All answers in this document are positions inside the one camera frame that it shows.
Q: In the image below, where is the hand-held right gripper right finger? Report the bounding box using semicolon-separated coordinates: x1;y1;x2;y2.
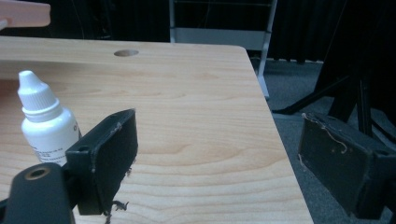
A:
297;112;396;219

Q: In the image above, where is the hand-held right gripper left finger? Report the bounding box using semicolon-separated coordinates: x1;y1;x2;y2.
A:
64;107;139;217

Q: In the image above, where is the white dropper bottle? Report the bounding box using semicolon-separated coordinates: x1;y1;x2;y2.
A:
17;70;82;166

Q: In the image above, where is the black tripod stand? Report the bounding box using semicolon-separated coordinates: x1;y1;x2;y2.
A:
272;0;396;145

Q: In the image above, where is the dark curtain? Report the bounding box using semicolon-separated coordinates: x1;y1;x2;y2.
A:
0;0;396;63

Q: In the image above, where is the grey metal stand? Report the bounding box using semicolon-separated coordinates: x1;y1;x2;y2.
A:
168;0;278;101

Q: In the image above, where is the light wooden shelf board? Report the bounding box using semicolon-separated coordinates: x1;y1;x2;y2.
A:
0;0;51;31

